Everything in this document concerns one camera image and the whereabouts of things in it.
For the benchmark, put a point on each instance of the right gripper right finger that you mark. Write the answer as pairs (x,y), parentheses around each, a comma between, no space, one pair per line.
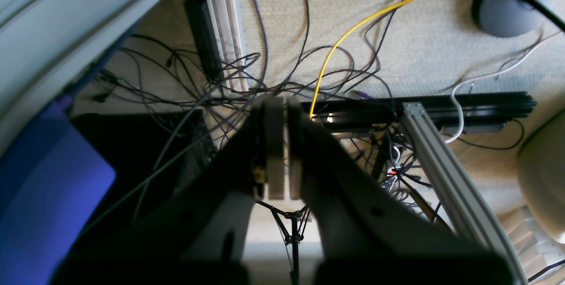
(366,235)

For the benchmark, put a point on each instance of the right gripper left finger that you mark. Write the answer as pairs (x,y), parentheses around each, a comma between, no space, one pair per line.
(198,236)

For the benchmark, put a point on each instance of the silver aluminium extrusion leg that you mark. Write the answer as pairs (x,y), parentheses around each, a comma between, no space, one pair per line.
(468,212)

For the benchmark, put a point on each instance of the blue chair seat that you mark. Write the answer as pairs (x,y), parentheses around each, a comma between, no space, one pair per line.
(52,179)

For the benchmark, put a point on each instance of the beige rounded object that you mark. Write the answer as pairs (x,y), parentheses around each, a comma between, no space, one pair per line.
(541,176)

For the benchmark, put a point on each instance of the black power strip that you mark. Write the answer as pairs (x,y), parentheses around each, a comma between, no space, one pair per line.
(202,31)

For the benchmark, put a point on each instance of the white table edge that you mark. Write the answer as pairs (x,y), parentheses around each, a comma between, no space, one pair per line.
(44,44)

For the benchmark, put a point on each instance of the black aluminium rail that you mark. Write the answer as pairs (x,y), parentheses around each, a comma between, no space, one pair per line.
(483,112)

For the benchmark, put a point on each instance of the silver aluminium extrusion post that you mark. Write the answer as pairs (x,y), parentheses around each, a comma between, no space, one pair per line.
(229,39)

